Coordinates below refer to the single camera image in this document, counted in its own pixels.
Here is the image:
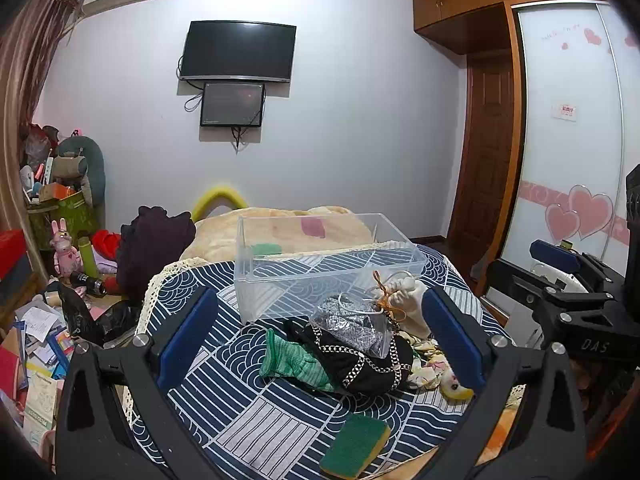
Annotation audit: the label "black chain-trimmed bag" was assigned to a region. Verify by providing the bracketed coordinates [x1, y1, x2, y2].
[285, 317, 415, 396]

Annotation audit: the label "blue wave-patterned tablecloth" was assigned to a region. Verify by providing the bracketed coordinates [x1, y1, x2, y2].
[122, 242, 517, 480]

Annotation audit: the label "brown wooden door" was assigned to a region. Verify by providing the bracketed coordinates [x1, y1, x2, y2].
[446, 52, 517, 257]

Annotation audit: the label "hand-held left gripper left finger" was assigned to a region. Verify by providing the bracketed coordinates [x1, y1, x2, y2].
[54, 286, 219, 480]

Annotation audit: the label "dark maroon clothing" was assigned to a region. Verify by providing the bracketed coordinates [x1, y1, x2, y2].
[116, 205, 197, 305]

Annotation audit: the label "red cloth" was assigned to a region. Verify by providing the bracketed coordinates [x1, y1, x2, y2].
[92, 229, 124, 262]

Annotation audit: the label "brown curtain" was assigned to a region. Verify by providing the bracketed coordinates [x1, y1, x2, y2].
[0, 0, 85, 243]

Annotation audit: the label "green bottle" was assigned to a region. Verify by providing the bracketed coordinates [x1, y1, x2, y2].
[77, 236, 101, 281]

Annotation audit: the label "black plastic bag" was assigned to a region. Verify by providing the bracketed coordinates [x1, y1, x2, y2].
[46, 282, 144, 349]

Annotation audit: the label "grey television cable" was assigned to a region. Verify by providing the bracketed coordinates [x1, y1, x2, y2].
[176, 56, 204, 114]

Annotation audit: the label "black camera lens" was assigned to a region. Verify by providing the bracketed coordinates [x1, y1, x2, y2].
[70, 270, 109, 299]

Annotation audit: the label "green cardboard box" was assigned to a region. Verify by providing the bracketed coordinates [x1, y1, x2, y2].
[27, 191, 101, 252]

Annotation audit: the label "beige fleece blanket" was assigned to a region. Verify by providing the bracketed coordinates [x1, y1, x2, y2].
[182, 205, 375, 264]

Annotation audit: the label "red plastic bag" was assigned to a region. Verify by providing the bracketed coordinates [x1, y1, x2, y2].
[24, 123, 55, 172]

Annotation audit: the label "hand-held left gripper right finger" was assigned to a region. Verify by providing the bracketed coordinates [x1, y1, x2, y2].
[421, 286, 587, 480]

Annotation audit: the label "yellow floral cloth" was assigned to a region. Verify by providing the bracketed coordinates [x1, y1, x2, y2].
[404, 332, 476, 403]

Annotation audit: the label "grey plush pillow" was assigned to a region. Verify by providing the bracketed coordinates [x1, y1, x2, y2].
[56, 135, 107, 209]

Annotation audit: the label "yellow foam tube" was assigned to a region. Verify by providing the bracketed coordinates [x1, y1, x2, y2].
[192, 185, 249, 222]

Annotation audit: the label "clear plastic box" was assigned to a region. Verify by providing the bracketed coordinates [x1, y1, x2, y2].
[234, 212, 429, 326]

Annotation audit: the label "white drawstring pouch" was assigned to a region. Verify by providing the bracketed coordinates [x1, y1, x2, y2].
[372, 270, 434, 341]

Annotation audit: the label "red box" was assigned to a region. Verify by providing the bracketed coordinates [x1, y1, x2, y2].
[0, 230, 29, 282]

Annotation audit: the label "green knit cloth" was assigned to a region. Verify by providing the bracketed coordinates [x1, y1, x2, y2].
[259, 329, 337, 394]

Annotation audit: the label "wooden overhead cabinets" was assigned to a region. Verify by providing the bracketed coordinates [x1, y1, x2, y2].
[412, 0, 615, 56]

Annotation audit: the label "white rounded object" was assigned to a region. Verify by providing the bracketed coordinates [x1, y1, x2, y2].
[531, 261, 587, 294]

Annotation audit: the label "pile of papers and books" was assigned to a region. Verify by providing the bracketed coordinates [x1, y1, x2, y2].
[0, 297, 77, 453]

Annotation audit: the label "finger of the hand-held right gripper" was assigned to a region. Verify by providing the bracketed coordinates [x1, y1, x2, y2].
[529, 239, 626, 294]
[485, 259, 619, 334]

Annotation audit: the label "heart-printed sliding wardrobe door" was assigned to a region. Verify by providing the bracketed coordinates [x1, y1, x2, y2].
[500, 0, 640, 283]

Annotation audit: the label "green yellow sponge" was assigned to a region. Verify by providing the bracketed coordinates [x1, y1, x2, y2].
[319, 412, 392, 480]

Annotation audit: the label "pink bunny doll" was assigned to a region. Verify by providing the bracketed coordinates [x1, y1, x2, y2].
[50, 219, 84, 279]

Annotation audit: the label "small black monitor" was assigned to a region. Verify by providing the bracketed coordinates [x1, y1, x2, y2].
[199, 81, 265, 129]

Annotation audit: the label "wall-mounted black television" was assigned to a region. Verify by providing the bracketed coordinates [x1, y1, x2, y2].
[179, 20, 297, 84]

